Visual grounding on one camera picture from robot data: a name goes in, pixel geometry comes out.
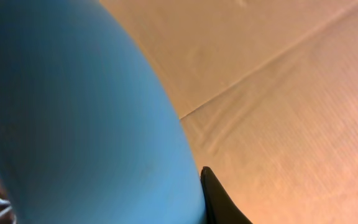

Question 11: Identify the blue plate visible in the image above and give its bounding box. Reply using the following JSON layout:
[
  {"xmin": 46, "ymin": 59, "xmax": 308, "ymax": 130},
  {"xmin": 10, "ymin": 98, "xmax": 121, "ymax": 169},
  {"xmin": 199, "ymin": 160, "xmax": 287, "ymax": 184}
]
[{"xmin": 0, "ymin": 0, "xmax": 206, "ymax": 224}]

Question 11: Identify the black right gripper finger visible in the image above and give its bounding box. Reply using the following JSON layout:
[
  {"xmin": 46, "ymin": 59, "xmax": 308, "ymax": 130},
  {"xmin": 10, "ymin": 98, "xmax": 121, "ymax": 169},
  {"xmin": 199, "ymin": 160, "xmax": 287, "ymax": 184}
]
[{"xmin": 200, "ymin": 166, "xmax": 252, "ymax": 224}]

